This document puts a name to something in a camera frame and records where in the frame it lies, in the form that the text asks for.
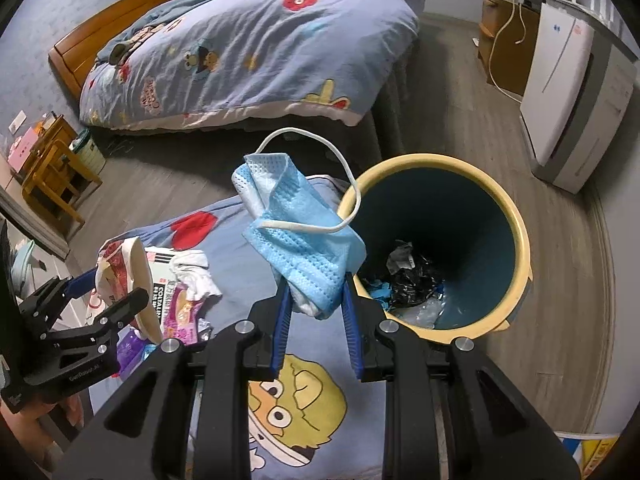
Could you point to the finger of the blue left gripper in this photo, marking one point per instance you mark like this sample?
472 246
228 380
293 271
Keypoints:
81 285

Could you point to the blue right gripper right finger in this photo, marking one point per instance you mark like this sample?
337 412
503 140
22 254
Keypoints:
353 331

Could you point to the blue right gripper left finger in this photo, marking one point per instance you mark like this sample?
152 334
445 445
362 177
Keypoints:
281 327

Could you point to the red floral paper cup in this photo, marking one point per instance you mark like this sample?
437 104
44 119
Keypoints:
123 266

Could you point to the blue surgical face mask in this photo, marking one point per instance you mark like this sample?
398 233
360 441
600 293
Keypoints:
295 230

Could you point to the white tissue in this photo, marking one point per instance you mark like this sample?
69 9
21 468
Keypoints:
191 269

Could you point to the black plastic trash bag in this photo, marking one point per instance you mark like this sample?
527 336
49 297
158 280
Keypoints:
405 279

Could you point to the yellow rimmed teal trash bin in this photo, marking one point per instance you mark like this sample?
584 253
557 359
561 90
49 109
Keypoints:
462 222

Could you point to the left hand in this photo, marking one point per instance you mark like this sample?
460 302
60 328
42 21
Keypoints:
25 425

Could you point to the purple plastic wrapper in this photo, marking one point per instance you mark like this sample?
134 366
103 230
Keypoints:
132 349

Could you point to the green white medicine box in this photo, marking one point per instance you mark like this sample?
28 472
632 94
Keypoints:
163 279

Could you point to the pink snack wrapper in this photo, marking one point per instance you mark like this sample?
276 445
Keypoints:
181 321

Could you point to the wooden stool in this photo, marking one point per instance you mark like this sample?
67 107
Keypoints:
56 177

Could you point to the white storage bucket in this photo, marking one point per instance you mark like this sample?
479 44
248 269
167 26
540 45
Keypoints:
88 152

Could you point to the dark grey bed skirt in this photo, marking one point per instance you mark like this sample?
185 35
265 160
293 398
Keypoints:
376 137

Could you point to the wooden bed headboard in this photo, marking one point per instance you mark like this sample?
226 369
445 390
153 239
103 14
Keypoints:
73 56

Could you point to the blue cartoon bed duvet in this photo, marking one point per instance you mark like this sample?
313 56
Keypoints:
194 64

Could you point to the strawberry picture box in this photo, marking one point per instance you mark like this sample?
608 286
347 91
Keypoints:
588 450

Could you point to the wooden nightstand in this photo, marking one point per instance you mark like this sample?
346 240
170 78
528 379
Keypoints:
508 37

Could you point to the white air purifier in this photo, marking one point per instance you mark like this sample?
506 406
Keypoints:
578 90

